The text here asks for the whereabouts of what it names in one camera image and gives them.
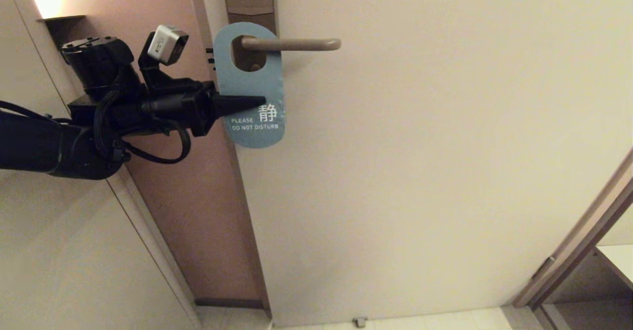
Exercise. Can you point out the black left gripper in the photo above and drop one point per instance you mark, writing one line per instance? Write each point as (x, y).
(183, 107)

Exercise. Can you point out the blue and white door hanger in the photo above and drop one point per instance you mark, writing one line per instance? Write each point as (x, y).
(257, 80)

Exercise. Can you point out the white room door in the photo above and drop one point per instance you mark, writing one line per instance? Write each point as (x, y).
(420, 171)

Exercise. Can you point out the grey floor door stop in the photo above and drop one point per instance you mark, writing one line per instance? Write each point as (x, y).
(359, 322)

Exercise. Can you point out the white shelf board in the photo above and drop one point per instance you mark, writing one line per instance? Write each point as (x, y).
(620, 260)

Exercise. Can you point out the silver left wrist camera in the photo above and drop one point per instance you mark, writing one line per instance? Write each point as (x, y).
(168, 45)

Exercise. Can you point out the black wall lamp bracket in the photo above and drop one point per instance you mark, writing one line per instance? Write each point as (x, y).
(59, 22)

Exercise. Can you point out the brown door frame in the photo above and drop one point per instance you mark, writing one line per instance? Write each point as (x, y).
(578, 241)

